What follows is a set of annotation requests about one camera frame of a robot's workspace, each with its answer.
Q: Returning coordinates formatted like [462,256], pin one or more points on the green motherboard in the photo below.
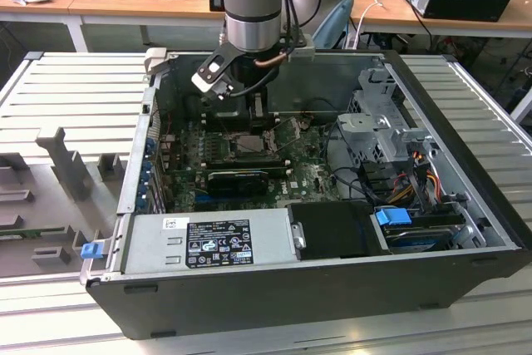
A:
[309,182]

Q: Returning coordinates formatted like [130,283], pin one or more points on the blue plastic latch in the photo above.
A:
[91,251]

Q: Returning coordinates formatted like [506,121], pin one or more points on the grey parts rack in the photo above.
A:
[45,193]

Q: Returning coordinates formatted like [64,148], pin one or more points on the green RAM stick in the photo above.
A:
[29,233]

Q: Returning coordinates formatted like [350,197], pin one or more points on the hard disk in blue carrier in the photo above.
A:
[392,222]

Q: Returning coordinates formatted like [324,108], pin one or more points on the black graphics card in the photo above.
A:
[237,183]

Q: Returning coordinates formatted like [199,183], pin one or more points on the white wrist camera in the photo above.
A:
[210,70]

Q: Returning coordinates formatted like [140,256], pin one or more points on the black plastic shroud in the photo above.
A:
[332,230]

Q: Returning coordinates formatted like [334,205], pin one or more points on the black RAM slot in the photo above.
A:
[249,161]
[249,168]
[224,115]
[224,126]
[224,123]
[249,157]
[249,164]
[224,119]

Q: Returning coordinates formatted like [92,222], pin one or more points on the silver metal drive cage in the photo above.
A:
[361,126]

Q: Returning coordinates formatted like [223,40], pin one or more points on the silver power supply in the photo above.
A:
[141,243]

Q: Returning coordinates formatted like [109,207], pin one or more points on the CPU socket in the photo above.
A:
[228,150]

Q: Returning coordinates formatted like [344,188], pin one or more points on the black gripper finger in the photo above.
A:
[250,107]
[265,109]

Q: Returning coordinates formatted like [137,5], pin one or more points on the black and grey PC case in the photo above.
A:
[249,297]

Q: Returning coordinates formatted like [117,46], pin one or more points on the grey plastic case latch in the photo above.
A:
[154,62]

